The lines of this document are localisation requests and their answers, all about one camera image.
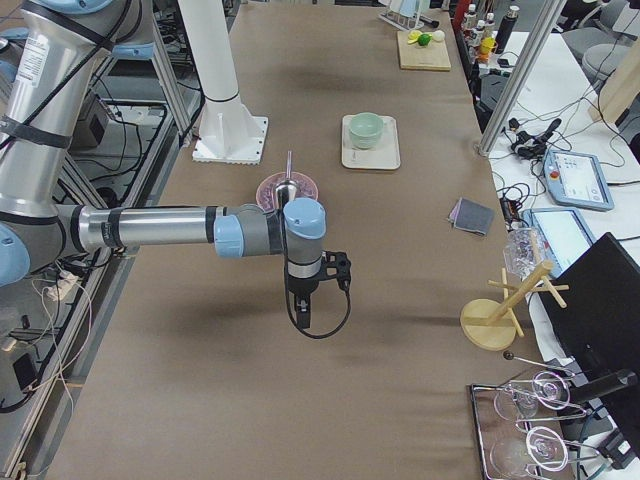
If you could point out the pink bowl with ice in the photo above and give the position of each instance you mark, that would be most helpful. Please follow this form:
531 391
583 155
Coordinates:
266 191

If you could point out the wooden cutting board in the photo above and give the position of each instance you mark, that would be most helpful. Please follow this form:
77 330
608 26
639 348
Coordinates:
433 57

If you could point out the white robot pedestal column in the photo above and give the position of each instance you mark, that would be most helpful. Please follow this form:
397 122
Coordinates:
228 132

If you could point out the folded grey cloth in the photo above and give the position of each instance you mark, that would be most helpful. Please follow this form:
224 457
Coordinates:
471 217

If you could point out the black monitor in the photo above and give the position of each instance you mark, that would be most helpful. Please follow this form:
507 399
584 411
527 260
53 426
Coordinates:
599 328

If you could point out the green bowl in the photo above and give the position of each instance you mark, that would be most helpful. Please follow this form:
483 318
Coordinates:
363 142
365 126

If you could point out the wooden mug tree stand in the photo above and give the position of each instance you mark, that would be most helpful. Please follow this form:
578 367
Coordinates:
493 325

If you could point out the white garlic bulb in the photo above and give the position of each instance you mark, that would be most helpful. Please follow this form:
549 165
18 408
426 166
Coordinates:
438 36

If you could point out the white wire mug rack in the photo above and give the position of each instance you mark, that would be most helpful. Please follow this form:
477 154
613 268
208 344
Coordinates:
392 16

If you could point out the beige rabbit serving tray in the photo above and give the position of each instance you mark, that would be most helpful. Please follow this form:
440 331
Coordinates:
385 155

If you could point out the blue teach pendant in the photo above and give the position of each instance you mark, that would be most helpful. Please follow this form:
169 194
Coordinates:
565 234
576 179

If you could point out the lemon slice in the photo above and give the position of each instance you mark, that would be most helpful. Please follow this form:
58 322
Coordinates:
413 36

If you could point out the metal ice scoop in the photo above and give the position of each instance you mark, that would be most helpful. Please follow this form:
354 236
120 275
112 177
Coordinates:
286 189

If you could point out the green lime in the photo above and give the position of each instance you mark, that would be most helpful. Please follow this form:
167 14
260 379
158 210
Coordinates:
424 39

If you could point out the wire glass rack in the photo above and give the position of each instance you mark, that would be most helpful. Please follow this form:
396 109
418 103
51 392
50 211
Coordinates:
518 429

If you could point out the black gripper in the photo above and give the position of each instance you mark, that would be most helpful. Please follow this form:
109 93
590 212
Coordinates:
302 286

